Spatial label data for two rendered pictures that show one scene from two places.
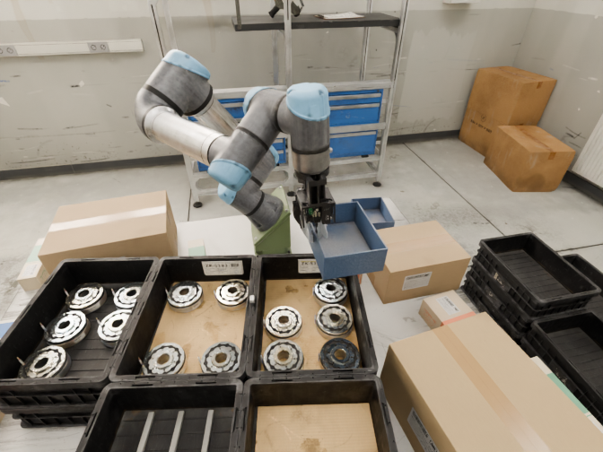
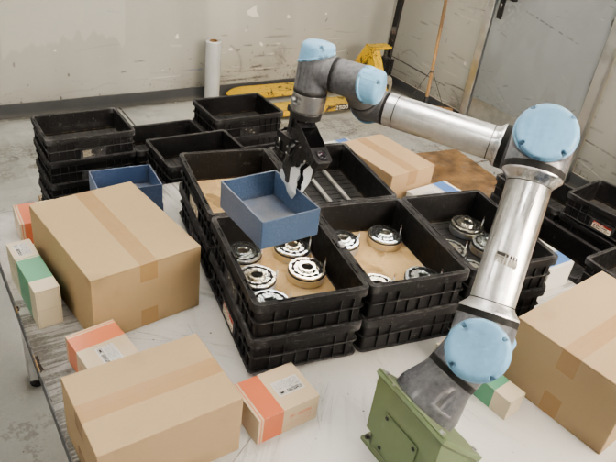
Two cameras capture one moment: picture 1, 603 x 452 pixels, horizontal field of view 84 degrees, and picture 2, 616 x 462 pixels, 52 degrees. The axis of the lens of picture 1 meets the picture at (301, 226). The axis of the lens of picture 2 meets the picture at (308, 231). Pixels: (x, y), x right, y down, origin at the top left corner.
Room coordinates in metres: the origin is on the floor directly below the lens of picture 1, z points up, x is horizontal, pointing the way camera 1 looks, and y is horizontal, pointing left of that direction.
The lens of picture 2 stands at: (1.84, -0.53, 1.84)
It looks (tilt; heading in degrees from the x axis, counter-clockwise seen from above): 32 degrees down; 156
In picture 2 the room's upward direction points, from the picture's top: 8 degrees clockwise
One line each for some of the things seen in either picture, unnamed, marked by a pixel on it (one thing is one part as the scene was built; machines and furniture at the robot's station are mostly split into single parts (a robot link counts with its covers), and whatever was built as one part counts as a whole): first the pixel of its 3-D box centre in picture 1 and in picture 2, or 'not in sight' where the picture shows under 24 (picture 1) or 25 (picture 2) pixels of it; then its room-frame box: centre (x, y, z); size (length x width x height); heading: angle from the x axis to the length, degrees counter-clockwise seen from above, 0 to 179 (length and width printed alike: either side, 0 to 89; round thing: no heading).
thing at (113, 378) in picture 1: (196, 309); (386, 240); (0.57, 0.28, 0.92); 0.40 x 0.30 x 0.02; 2
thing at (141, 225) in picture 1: (118, 239); (600, 354); (1.01, 0.71, 0.80); 0.40 x 0.30 x 0.20; 108
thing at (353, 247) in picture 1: (341, 237); (269, 207); (0.65, -0.10, 1.10); 0.20 x 0.15 x 0.07; 13
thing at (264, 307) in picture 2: (308, 306); (285, 254); (0.58, -0.02, 0.92); 0.40 x 0.30 x 0.02; 2
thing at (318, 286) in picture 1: (330, 289); (269, 302); (0.70, -0.09, 0.86); 0.10 x 0.10 x 0.01
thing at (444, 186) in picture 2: not in sight; (434, 203); (0.14, 0.74, 0.75); 0.20 x 0.12 x 0.09; 106
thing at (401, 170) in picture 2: not in sight; (382, 172); (-0.06, 0.61, 0.78); 0.30 x 0.22 x 0.16; 17
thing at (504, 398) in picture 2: (198, 264); (476, 375); (0.94, 0.40, 0.73); 0.24 x 0.06 x 0.06; 18
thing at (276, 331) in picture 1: (284, 321); (306, 269); (0.58, 0.05, 0.86); 0.10 x 0.10 x 0.01
